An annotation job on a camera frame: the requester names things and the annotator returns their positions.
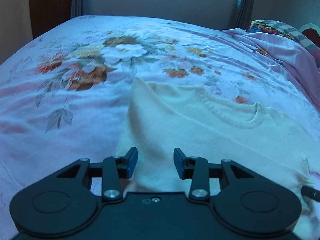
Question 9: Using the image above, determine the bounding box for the cream knit sweater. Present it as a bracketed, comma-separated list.
[115, 77, 320, 215]

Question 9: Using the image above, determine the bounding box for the floral pink bed sheet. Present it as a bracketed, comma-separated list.
[1, 16, 319, 239]

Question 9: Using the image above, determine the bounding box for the pink folded blanket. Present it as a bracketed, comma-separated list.
[223, 28, 319, 109]

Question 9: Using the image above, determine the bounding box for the red white headboard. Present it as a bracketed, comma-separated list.
[299, 23, 319, 43]

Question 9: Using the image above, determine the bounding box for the colourful floral pillow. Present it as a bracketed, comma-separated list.
[246, 20, 319, 69]

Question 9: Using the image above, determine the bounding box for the dark wooden door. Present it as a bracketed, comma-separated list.
[29, 0, 72, 38]

